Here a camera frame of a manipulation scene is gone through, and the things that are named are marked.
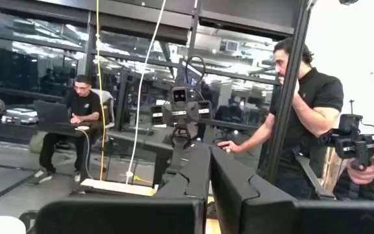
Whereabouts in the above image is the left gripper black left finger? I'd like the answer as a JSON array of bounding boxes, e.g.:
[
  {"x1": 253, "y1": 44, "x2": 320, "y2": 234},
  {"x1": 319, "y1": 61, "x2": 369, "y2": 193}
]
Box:
[{"x1": 154, "y1": 142, "x2": 211, "y2": 211}]

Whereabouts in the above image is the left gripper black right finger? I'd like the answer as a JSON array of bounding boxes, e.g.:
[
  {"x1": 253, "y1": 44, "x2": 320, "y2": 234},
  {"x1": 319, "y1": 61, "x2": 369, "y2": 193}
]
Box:
[{"x1": 209, "y1": 146, "x2": 297, "y2": 234}]

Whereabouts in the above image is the dark office desk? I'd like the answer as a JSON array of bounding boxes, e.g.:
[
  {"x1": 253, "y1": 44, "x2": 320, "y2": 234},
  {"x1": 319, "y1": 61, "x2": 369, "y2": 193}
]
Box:
[{"x1": 107, "y1": 128, "x2": 262, "y2": 188}]

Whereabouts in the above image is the yellow plug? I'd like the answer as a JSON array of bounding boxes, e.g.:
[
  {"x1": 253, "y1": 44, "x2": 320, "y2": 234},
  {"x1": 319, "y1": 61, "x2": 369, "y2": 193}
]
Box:
[{"x1": 132, "y1": 175, "x2": 153, "y2": 185}]

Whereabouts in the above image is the grey office chair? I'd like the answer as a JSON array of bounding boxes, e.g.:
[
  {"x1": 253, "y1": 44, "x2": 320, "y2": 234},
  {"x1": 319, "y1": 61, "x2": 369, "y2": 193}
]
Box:
[{"x1": 91, "y1": 88, "x2": 116, "y2": 131}]

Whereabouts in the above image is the wooden crate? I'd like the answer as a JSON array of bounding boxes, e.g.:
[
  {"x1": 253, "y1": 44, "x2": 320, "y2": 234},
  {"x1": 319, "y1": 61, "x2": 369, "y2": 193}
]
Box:
[{"x1": 320, "y1": 146, "x2": 347, "y2": 192}]

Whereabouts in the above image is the seated person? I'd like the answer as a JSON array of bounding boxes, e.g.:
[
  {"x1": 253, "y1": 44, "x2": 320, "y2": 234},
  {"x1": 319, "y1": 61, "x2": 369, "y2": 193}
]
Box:
[{"x1": 32, "y1": 74, "x2": 105, "y2": 185}]

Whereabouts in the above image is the person's hand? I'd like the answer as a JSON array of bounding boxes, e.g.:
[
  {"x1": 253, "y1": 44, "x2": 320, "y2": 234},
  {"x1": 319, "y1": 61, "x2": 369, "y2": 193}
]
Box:
[{"x1": 345, "y1": 155, "x2": 374, "y2": 186}]

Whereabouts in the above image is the dark open laptop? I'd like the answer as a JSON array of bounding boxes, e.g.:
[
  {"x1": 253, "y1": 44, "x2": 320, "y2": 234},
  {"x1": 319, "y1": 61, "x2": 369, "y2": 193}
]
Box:
[{"x1": 32, "y1": 99, "x2": 77, "y2": 133}]

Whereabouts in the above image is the standing person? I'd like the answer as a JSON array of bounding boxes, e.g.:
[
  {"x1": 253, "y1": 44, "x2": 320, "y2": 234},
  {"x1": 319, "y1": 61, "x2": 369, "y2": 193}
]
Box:
[{"x1": 218, "y1": 36, "x2": 345, "y2": 200}]

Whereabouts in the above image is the green bag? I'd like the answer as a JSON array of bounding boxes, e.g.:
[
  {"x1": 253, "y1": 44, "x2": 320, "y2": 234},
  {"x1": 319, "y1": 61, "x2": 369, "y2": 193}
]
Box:
[{"x1": 28, "y1": 131, "x2": 50, "y2": 154}]

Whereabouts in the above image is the clear plastic package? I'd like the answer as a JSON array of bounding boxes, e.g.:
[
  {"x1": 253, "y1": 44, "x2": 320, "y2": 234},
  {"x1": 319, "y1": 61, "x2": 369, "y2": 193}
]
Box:
[{"x1": 0, "y1": 109, "x2": 40, "y2": 126}]

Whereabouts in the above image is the dark work desk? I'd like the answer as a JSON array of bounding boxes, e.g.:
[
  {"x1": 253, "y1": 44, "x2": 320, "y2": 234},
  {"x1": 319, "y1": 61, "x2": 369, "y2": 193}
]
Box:
[{"x1": 0, "y1": 118, "x2": 105, "y2": 183}]

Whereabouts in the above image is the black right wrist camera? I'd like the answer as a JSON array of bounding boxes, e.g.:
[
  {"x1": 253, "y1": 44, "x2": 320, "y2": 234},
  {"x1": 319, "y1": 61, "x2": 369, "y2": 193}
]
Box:
[{"x1": 170, "y1": 86, "x2": 189, "y2": 105}]

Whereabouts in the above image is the white hanging cable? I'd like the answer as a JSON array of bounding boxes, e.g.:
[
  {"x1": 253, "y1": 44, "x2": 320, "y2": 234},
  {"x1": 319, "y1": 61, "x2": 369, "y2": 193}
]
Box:
[{"x1": 125, "y1": 0, "x2": 168, "y2": 185}]

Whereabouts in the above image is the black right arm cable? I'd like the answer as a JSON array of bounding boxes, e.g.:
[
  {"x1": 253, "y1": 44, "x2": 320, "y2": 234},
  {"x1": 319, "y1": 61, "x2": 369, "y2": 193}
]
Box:
[{"x1": 184, "y1": 55, "x2": 206, "y2": 87}]

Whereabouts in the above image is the black diagonal frame brace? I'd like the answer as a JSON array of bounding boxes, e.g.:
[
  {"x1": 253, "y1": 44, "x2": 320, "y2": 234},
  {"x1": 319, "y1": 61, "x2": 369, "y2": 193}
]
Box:
[{"x1": 295, "y1": 154, "x2": 336, "y2": 200}]

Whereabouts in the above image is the yellow hanging cable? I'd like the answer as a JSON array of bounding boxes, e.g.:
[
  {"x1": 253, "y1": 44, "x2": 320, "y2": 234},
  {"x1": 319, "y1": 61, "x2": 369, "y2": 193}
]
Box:
[{"x1": 95, "y1": 0, "x2": 107, "y2": 181}]

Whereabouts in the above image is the thin white mouse cable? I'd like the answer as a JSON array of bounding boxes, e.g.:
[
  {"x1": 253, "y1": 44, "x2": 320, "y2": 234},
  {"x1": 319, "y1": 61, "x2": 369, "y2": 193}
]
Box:
[{"x1": 82, "y1": 129, "x2": 94, "y2": 180}]

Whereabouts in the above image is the black frame post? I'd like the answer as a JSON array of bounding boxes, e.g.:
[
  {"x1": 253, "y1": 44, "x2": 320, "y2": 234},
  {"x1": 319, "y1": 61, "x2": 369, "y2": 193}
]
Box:
[{"x1": 264, "y1": 0, "x2": 316, "y2": 186}]

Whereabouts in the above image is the black leader arm handle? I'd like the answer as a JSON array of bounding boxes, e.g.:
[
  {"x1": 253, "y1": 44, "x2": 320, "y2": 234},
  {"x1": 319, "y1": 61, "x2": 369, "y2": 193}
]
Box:
[{"x1": 328, "y1": 99, "x2": 374, "y2": 172}]

